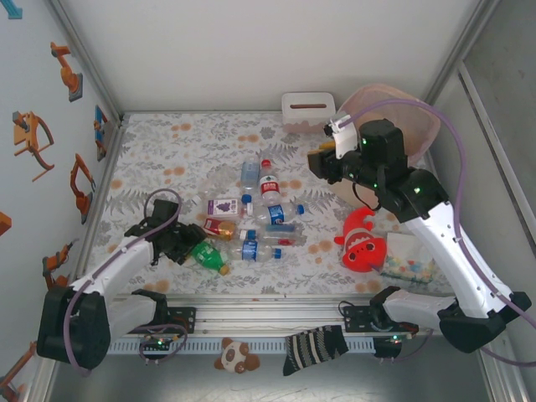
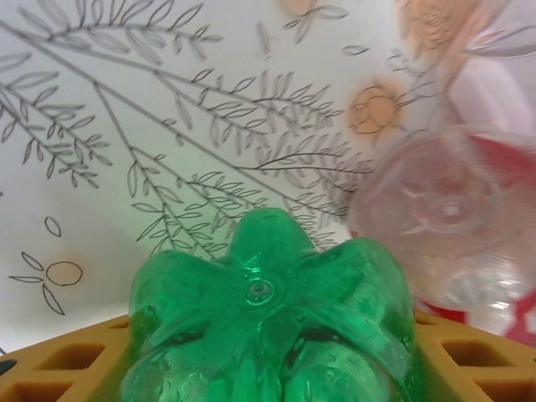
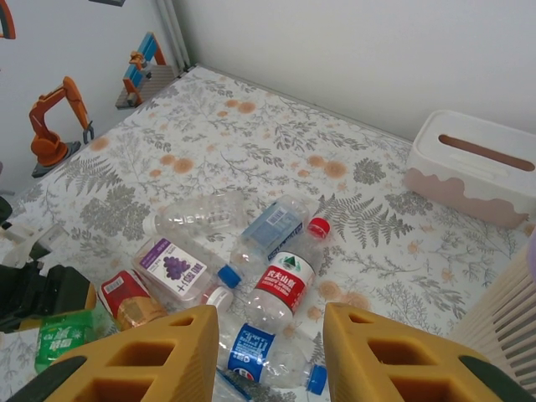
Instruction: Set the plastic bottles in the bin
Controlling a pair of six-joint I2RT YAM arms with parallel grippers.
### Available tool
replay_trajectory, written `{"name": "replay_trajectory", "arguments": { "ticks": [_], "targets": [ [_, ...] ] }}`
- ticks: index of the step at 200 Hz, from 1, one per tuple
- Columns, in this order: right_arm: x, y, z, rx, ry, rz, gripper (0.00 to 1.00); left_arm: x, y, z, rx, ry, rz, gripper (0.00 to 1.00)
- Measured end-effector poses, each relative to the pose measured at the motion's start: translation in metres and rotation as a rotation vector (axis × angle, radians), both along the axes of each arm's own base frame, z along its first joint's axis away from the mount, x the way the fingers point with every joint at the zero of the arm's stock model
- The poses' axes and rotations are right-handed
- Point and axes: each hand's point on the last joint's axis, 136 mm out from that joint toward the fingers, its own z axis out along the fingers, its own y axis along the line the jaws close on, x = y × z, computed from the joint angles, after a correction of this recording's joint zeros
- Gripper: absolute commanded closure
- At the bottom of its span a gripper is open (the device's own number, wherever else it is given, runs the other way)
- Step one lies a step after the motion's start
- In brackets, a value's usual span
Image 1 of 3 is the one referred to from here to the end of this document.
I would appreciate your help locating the red yellow label bottle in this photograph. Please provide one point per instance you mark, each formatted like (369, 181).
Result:
(218, 228)

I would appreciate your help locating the green plastic soda bottle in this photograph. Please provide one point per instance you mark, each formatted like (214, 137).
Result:
(209, 257)

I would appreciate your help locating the purple grape label bottle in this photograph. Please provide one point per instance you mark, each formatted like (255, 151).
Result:
(224, 207)

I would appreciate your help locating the beige mesh waste bin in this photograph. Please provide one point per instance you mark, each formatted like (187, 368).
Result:
(347, 194)

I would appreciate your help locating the clear bottle red label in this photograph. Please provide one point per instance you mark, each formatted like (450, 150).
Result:
(269, 186)

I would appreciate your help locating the blue label bottle blue cap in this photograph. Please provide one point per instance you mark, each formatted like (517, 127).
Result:
(250, 250)

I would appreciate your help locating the large crushed clear bottle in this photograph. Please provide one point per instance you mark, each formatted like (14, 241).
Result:
(220, 180)

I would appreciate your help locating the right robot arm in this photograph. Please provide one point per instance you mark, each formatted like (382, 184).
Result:
(460, 259)

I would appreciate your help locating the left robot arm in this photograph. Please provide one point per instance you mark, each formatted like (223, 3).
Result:
(113, 264)

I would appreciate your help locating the white tissue box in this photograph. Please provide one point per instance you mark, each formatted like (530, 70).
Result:
(303, 121)

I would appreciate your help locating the clear bottle dark blue label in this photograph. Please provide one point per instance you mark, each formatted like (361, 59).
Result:
(276, 214)

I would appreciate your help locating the clear bottle pale blue label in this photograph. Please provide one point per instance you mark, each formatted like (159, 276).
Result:
(250, 171)

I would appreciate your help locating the floral table cloth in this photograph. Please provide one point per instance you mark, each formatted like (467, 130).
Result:
(188, 138)

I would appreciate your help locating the crushed clear bottle blue cap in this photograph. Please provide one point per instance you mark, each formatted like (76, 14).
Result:
(280, 236)

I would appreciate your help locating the red plush fish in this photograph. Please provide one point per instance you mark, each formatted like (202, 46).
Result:
(362, 251)

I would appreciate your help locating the brown white panda plush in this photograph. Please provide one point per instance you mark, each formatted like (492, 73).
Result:
(234, 356)

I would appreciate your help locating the clear bag colourful pieces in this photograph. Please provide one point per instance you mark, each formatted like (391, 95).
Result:
(410, 264)

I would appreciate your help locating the black white striped sock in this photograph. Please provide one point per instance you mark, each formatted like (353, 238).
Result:
(310, 347)

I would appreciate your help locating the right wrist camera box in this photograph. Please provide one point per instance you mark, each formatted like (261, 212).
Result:
(345, 134)

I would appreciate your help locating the aluminium front rail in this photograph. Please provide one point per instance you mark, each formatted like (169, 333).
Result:
(268, 318)

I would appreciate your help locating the right aluminium frame post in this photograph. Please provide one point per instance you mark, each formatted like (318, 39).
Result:
(465, 46)

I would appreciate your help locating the aluminium frame post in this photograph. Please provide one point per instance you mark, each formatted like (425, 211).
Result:
(84, 54)
(465, 46)

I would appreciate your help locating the left aluminium frame post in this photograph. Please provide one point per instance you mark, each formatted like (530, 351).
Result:
(84, 54)

